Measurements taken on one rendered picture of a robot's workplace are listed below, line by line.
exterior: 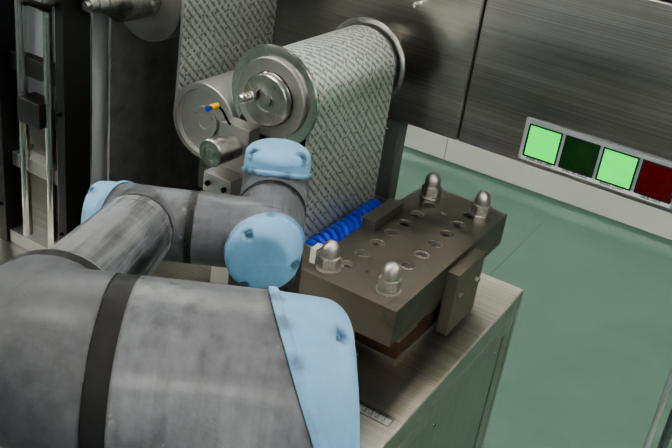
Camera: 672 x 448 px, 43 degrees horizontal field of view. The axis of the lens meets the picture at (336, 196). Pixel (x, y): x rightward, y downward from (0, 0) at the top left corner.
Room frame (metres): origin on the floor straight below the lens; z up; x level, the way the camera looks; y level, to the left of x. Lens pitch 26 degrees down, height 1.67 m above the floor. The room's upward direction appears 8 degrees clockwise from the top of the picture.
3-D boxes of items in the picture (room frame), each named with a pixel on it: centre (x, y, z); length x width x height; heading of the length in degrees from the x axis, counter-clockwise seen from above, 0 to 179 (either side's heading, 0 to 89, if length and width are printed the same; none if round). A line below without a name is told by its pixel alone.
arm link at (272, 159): (0.86, 0.07, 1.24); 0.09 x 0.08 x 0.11; 3
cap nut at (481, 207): (1.30, -0.25, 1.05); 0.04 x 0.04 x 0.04
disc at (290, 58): (1.13, 0.11, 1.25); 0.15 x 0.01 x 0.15; 61
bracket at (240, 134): (1.11, 0.16, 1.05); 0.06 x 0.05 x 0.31; 151
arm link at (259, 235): (0.76, 0.08, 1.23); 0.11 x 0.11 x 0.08; 3
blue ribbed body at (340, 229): (1.20, -0.02, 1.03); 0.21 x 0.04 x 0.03; 151
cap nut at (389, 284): (1.02, -0.09, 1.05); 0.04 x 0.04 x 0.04
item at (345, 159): (1.21, -0.01, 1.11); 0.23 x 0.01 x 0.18; 151
